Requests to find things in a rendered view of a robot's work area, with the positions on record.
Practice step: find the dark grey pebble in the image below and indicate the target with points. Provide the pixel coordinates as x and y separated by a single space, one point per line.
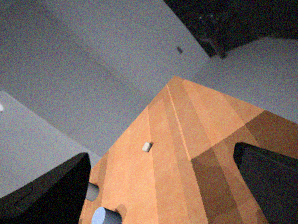
146 147

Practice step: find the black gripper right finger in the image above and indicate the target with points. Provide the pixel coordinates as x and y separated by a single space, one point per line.
272 179

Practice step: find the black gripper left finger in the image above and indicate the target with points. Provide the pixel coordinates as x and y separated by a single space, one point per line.
57 197

